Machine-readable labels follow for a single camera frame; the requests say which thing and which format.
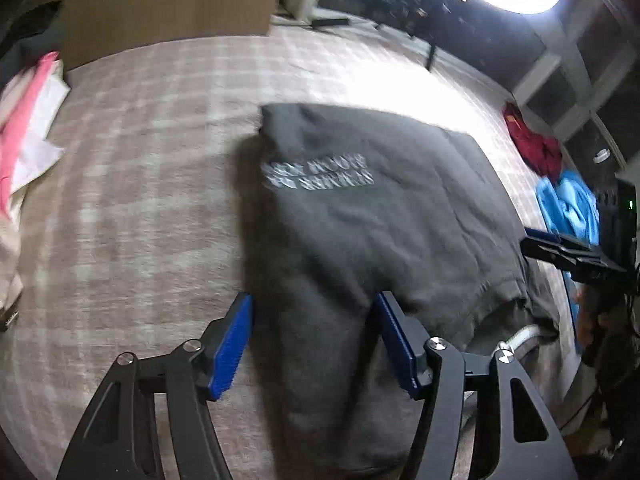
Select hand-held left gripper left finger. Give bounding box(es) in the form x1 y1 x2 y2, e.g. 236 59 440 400
56 291 254 480

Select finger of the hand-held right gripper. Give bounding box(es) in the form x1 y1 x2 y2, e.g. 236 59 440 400
520 237 628 282
524 226 601 250

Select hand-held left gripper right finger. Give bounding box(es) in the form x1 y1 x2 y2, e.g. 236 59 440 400
375 291 578 480

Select dark grey printed shirt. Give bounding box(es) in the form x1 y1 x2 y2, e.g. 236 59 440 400
235 102 561 480

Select beige clothes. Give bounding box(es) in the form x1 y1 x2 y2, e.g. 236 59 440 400
0 190 26 311

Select person's right hand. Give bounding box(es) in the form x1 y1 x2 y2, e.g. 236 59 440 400
575 280 631 367

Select bright blue cloth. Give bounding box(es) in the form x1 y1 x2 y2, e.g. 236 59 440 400
536 170 601 246

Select red cloth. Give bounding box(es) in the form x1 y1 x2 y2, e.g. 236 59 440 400
502 102 565 181

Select pink plaid blanket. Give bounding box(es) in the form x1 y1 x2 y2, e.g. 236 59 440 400
0 25 591 480

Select black tripod stand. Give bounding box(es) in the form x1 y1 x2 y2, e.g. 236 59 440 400
372 10 441 71

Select white cloth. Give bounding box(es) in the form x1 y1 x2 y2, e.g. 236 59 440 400
10 60 71 196

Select pink cloth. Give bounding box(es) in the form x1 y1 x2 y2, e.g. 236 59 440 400
0 51 61 221

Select wooden cabinet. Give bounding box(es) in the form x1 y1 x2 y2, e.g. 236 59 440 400
30 0 291 68

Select white cord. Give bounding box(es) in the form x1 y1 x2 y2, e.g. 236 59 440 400
492 324 543 361

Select white window frame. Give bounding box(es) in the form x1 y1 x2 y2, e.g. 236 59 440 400
510 0 640 171

